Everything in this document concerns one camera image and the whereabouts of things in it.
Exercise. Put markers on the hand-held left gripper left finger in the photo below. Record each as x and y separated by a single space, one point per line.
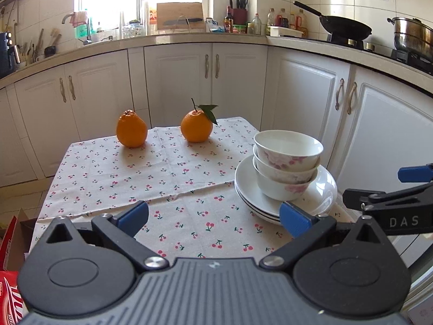
133 218

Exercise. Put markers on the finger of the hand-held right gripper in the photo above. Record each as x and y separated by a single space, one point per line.
358 198
414 173

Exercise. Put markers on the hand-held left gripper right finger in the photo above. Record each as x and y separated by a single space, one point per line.
294 220

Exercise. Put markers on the deep white fruit-print plate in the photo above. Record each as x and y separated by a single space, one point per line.
267 219

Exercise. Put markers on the white bowl with pink flowers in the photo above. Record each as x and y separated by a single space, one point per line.
287 149
287 175
284 191

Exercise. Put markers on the large white fruit-print plate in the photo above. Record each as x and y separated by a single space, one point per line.
260 211

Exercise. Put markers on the small white fruit-print plate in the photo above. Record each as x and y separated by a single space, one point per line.
247 176

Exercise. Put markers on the cherry print tablecloth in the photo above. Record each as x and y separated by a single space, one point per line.
135 176

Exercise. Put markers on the orange with knobby top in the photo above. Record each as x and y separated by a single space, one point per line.
132 130

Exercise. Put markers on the orange with green leaf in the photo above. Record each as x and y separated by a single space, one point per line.
196 127

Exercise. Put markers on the open cardboard box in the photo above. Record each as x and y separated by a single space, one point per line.
23 237

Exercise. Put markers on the black gas stove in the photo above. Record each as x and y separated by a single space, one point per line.
406 59

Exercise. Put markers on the steel stockpot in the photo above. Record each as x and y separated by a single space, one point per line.
412 35

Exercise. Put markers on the red carton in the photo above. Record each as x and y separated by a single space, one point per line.
8 294

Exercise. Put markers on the black wok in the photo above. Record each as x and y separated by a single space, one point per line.
345 28

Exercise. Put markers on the white plastic tray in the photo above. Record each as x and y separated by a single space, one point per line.
286 31

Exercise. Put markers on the beige kitchen countertop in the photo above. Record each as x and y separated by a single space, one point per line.
169 39

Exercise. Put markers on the metal kitchen faucet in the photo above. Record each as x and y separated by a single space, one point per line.
88 37

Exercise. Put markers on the small black pot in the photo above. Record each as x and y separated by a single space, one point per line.
50 51

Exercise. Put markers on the glass jar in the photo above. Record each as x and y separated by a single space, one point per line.
132 29

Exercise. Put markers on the utensil holder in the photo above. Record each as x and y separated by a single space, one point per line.
25 59

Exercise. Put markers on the green dish soap bottle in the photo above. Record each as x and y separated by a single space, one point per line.
81 32

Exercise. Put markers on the clear glass bottle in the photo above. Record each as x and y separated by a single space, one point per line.
257 25

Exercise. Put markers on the yellow oil bottle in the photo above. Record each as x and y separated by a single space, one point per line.
271 18

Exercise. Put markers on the pink dish cloth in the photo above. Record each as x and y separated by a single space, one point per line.
79 18

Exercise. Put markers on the black air fryer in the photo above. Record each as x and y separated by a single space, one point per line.
6 54

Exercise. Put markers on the blue white packet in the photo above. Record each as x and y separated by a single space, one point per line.
214 26

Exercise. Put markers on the dark sauce bottle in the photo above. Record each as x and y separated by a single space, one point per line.
228 22

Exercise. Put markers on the wooden cutting board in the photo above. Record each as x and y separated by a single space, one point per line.
179 13

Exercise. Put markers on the red knife block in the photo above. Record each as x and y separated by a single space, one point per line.
238 15

